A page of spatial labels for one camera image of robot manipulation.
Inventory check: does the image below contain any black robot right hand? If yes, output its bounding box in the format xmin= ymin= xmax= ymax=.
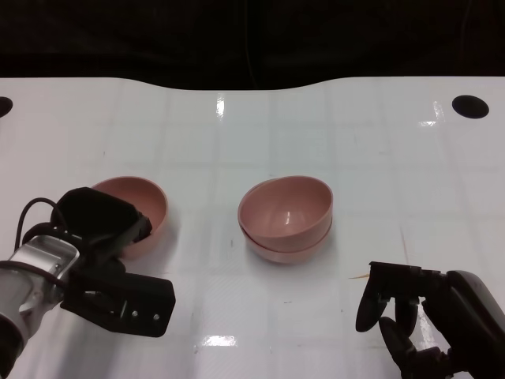
xmin=355 ymin=260 xmax=505 ymax=379

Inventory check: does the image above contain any thin cable behind table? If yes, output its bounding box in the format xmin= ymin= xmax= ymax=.
xmin=243 ymin=0 xmax=260 ymax=88

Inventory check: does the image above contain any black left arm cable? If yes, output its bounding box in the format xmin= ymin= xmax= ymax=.
xmin=0 ymin=197 xmax=70 ymax=293

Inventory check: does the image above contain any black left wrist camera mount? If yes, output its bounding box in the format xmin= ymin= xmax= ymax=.
xmin=61 ymin=270 xmax=177 ymax=339

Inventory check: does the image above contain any pink plastic bowl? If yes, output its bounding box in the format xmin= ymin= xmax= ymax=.
xmin=90 ymin=176 xmax=171 ymax=261
xmin=242 ymin=224 xmax=332 ymax=265
xmin=238 ymin=176 xmax=334 ymax=250

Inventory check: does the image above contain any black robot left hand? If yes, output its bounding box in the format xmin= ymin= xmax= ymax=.
xmin=50 ymin=187 xmax=153 ymax=273

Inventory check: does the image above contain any black backdrop cloth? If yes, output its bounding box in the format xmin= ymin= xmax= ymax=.
xmin=0 ymin=0 xmax=505 ymax=90

